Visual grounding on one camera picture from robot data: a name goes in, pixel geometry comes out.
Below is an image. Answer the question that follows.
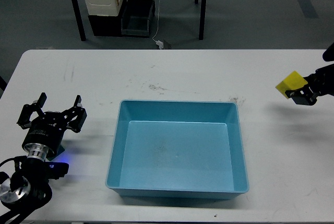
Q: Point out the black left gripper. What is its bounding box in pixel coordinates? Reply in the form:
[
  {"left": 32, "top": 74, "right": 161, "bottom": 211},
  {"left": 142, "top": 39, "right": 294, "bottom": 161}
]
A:
[{"left": 17, "top": 92, "right": 87, "bottom": 156}]

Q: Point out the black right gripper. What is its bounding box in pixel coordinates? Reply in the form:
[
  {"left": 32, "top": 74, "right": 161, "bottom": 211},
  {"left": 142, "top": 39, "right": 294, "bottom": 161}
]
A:
[{"left": 285, "top": 64, "right": 333, "bottom": 106}]

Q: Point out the yellow cube block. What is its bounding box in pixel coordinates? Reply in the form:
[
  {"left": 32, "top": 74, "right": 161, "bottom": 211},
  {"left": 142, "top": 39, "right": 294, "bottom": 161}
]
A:
[{"left": 276, "top": 70, "right": 308, "bottom": 99}]

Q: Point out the green cube block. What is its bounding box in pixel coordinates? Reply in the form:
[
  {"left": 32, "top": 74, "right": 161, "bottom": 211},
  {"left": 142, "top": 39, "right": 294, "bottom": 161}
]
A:
[{"left": 47, "top": 145, "right": 65, "bottom": 161}]

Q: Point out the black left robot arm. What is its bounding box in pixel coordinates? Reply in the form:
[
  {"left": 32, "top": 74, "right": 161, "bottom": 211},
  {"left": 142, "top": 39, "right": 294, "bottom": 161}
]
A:
[{"left": 1, "top": 93, "right": 87, "bottom": 223}]

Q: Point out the black storage box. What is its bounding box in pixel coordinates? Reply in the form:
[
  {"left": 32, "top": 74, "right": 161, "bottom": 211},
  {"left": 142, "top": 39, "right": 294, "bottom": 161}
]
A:
[{"left": 88, "top": 0, "right": 127, "bottom": 37}]

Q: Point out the blue plastic center box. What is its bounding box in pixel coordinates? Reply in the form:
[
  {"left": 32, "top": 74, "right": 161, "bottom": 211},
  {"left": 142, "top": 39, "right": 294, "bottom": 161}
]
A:
[{"left": 105, "top": 100, "right": 249, "bottom": 200}]

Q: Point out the dark grey plastic bin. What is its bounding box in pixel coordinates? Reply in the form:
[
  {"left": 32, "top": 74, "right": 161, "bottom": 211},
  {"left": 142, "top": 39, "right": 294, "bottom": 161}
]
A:
[{"left": 121, "top": 0, "right": 156, "bottom": 38}]

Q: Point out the white power adapter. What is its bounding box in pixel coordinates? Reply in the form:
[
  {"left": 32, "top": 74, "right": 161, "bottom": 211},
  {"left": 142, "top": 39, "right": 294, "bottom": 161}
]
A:
[{"left": 156, "top": 40, "right": 172, "bottom": 50}]

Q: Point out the black table leg left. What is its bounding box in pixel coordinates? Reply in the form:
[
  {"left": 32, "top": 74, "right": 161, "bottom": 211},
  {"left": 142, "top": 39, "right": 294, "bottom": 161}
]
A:
[{"left": 71, "top": 0, "right": 86, "bottom": 42}]

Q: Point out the white hanging cable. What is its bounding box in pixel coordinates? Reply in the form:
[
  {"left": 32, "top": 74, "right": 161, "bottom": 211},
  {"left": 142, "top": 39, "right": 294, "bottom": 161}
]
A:
[{"left": 152, "top": 0, "right": 161, "bottom": 42}]

